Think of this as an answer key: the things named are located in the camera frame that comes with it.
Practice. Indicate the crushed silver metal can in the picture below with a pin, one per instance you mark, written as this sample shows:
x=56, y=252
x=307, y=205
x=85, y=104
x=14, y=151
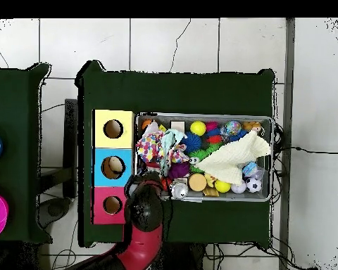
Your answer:
x=179, y=189

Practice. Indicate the cream knitted cloth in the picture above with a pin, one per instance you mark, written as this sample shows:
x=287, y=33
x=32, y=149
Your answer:
x=233, y=157

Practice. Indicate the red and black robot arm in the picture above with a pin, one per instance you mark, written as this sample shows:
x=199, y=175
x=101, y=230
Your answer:
x=143, y=247

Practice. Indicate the shallow clear mesh bin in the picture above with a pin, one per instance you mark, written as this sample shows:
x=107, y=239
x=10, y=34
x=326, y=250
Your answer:
x=164, y=119

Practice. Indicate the wooden box with three holes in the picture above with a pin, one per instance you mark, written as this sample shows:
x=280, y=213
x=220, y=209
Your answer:
x=124, y=135

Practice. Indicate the light teal cloth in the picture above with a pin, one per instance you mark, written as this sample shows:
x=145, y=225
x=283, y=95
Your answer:
x=167, y=143

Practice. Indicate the colourful spotted cloth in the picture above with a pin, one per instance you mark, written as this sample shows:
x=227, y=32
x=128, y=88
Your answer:
x=149, y=147

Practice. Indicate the blue spiky ball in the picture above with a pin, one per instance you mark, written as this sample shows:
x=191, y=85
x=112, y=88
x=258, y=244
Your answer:
x=191, y=142
x=238, y=135

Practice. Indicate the yellow ball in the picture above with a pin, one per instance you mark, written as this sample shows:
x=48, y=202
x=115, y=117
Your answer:
x=198, y=128

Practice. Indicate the dark green table cloth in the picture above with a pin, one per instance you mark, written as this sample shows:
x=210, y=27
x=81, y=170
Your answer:
x=171, y=92
x=17, y=98

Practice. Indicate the globe print ball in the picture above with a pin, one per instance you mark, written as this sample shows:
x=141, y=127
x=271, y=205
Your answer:
x=233, y=127

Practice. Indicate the black and white soccer ball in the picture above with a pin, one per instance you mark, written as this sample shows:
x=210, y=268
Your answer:
x=253, y=184

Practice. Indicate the black stand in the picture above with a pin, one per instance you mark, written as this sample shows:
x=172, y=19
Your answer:
x=71, y=140

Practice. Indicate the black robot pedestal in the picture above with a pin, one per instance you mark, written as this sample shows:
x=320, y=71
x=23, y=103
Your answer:
x=186, y=258

